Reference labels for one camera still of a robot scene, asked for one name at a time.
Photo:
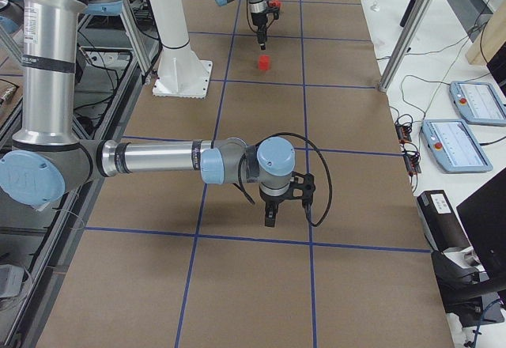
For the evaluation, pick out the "red cube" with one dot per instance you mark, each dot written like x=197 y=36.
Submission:
x=264 y=63

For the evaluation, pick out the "black box with label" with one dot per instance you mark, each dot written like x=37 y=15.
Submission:
x=440 y=223

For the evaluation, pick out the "near teach pendant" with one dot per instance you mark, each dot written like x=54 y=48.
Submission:
x=454 y=146

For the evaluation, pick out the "teach pendant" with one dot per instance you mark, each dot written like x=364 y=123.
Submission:
x=478 y=103
x=454 y=146

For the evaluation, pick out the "far teach pendant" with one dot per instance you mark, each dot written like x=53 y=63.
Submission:
x=478 y=103

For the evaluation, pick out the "red black far camera mount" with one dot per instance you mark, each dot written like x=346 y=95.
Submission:
x=274 y=7

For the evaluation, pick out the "white pedestal column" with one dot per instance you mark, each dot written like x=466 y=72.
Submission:
x=180 y=72

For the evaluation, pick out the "aluminium frame post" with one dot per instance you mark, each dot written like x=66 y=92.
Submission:
x=413 y=22

